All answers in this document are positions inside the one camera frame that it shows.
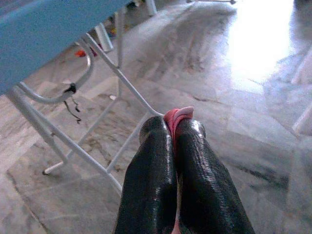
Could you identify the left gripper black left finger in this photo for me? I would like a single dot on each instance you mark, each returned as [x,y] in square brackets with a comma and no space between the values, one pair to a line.
[148,185]

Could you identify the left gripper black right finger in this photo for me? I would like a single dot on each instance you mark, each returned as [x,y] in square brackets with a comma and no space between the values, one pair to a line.
[209,190]

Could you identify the pink garment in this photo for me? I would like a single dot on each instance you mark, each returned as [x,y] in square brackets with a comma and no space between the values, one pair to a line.
[175,117]

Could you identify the light blue folding table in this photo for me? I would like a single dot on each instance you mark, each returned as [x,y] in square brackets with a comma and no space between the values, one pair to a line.
[36,36]

